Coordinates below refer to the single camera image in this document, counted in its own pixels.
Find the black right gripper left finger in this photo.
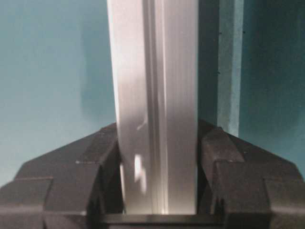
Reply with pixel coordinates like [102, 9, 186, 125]
[0, 123, 124, 229]

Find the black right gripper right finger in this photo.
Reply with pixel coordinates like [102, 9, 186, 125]
[197, 119, 305, 229]

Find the silver aluminium extrusion rail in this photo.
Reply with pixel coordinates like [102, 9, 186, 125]
[107, 0, 199, 215]

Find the teal table mat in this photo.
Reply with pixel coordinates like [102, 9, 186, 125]
[0, 0, 305, 184]

